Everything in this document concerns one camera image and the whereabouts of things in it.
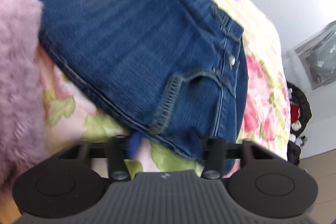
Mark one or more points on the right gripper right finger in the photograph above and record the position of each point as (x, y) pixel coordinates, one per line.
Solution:
(196, 146)

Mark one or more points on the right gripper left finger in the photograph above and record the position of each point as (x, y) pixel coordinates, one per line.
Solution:
(133, 145)

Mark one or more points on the blue denim jeans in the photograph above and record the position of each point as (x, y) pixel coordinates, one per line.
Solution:
(165, 68)

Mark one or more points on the floral bed quilt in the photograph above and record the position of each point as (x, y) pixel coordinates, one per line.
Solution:
(70, 116)

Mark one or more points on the black clothes pile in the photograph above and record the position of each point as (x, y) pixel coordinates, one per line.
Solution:
(300, 115)

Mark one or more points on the fuzzy purple sleeve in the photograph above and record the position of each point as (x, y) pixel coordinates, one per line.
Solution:
(22, 113)

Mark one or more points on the green floral window curtain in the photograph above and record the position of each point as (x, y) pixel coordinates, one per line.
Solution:
(317, 56)

